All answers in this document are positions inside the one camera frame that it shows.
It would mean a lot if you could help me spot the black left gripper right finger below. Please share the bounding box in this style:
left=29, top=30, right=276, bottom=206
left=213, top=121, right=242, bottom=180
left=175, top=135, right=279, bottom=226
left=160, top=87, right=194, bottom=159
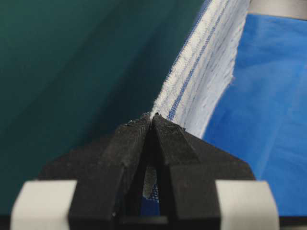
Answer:
left=152, top=115, right=279, bottom=230

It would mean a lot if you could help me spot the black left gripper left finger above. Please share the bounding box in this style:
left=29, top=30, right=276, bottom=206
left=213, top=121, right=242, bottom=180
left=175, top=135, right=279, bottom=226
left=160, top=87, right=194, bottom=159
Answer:
left=10, top=114, right=151, bottom=230

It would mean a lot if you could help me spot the blue striped white towel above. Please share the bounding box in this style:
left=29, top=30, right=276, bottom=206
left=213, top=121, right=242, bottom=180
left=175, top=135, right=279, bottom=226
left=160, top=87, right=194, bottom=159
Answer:
left=142, top=0, right=248, bottom=204

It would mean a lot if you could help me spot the blue table cloth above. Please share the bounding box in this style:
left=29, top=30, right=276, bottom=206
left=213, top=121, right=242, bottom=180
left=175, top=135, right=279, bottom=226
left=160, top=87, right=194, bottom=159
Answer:
left=140, top=13, right=307, bottom=218

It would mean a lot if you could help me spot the dark green backdrop curtain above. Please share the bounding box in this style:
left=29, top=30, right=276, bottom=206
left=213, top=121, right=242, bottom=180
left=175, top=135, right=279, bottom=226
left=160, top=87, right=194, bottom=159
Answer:
left=0, top=0, right=204, bottom=216

